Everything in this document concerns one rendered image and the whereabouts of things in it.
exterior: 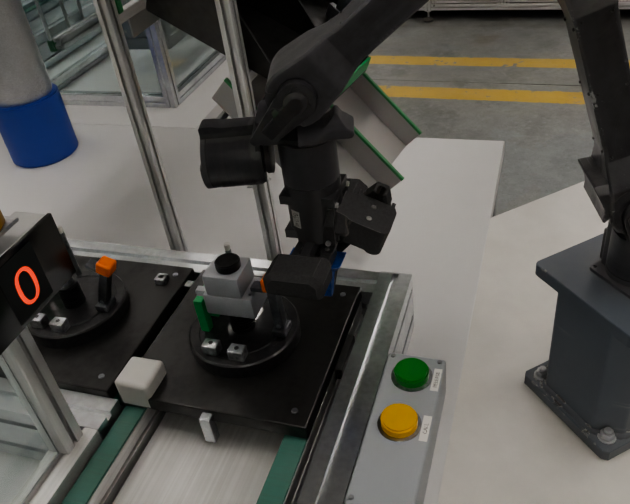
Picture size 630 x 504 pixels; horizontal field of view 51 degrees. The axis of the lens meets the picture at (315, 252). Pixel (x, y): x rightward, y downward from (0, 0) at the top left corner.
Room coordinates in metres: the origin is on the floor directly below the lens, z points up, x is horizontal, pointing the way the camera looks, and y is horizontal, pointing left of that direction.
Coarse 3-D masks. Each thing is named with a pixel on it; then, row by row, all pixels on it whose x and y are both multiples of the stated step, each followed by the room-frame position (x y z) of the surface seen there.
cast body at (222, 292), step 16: (224, 256) 0.63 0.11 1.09; (208, 272) 0.61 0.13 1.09; (224, 272) 0.60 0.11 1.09; (240, 272) 0.60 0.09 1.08; (208, 288) 0.61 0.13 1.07; (224, 288) 0.60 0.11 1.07; (240, 288) 0.59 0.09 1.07; (208, 304) 0.61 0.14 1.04; (224, 304) 0.60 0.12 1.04; (240, 304) 0.59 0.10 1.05; (256, 304) 0.60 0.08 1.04
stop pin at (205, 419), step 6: (204, 414) 0.50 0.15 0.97; (210, 414) 0.50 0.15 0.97; (204, 420) 0.50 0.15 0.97; (210, 420) 0.50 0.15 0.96; (204, 426) 0.50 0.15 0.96; (210, 426) 0.49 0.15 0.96; (216, 426) 0.50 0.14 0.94; (204, 432) 0.50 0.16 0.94; (210, 432) 0.49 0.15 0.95; (216, 432) 0.50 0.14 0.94; (210, 438) 0.50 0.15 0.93; (216, 438) 0.50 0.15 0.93
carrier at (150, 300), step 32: (64, 288) 0.70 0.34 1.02; (96, 288) 0.74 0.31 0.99; (128, 288) 0.75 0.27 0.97; (160, 288) 0.74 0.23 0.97; (32, 320) 0.67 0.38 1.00; (64, 320) 0.66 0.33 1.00; (96, 320) 0.67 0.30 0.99; (128, 320) 0.68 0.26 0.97; (160, 320) 0.68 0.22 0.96; (64, 352) 0.64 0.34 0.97; (96, 352) 0.63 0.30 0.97; (128, 352) 0.62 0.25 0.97; (64, 384) 0.58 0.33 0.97; (96, 384) 0.57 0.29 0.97
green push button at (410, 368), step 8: (408, 360) 0.54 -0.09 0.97; (416, 360) 0.53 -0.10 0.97; (400, 368) 0.52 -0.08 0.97; (408, 368) 0.52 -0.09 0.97; (416, 368) 0.52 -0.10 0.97; (424, 368) 0.52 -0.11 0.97; (400, 376) 0.51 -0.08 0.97; (408, 376) 0.51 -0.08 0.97; (416, 376) 0.51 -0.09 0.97; (424, 376) 0.51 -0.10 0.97; (400, 384) 0.51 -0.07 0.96; (408, 384) 0.50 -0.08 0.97; (416, 384) 0.50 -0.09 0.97
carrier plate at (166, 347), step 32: (192, 288) 0.73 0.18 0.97; (352, 288) 0.68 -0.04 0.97; (192, 320) 0.66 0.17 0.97; (320, 320) 0.63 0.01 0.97; (352, 320) 0.64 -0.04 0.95; (160, 352) 0.61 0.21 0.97; (192, 352) 0.60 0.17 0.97; (320, 352) 0.57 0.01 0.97; (160, 384) 0.56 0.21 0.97; (192, 384) 0.55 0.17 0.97; (224, 384) 0.54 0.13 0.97; (256, 384) 0.54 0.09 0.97; (288, 384) 0.53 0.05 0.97; (320, 384) 0.52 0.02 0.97; (192, 416) 0.52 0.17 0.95; (224, 416) 0.50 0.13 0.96; (256, 416) 0.49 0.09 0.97; (288, 416) 0.48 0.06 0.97
